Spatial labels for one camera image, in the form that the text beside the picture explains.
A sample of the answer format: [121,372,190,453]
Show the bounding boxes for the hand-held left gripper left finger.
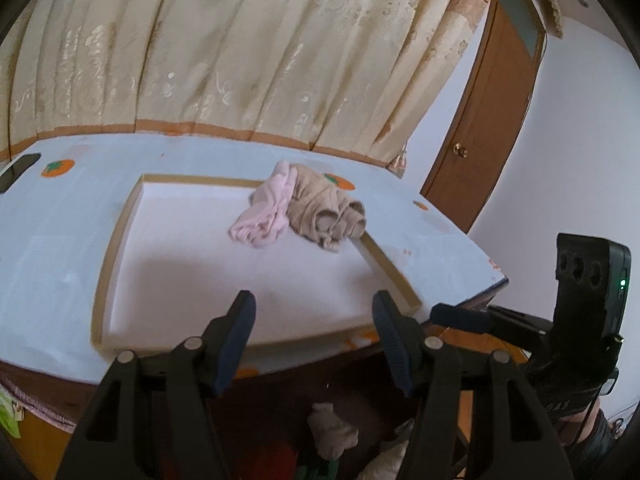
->
[55,290,258,480]

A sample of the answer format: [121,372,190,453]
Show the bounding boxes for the shallow cardboard box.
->
[90,174,422,353]

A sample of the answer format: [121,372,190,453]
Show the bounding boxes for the black smartphone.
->
[0,154,42,194]

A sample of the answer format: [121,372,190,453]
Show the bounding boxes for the beige underwear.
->
[287,162,367,253]

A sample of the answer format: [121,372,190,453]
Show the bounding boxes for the cream floral curtain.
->
[0,0,503,168]

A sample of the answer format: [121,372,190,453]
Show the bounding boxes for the socks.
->
[260,402,418,480]

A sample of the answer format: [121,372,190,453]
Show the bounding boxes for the persimmon print tablecloth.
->
[0,132,510,386]

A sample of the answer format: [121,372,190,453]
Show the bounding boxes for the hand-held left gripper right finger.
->
[372,290,573,480]

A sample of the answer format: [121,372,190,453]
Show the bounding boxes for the person's right forearm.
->
[562,395,626,480]

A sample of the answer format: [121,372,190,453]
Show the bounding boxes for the pink underwear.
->
[229,160,296,250]

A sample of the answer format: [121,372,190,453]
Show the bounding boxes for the green cartoon bag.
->
[0,390,26,436]

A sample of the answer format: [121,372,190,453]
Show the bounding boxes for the curtain tassel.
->
[387,144,408,177]

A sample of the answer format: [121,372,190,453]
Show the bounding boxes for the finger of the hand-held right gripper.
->
[430,302,552,348]

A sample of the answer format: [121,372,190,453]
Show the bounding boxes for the pink striped cloth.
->
[0,374,96,433]

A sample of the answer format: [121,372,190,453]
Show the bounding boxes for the brown wooden door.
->
[420,0,548,233]

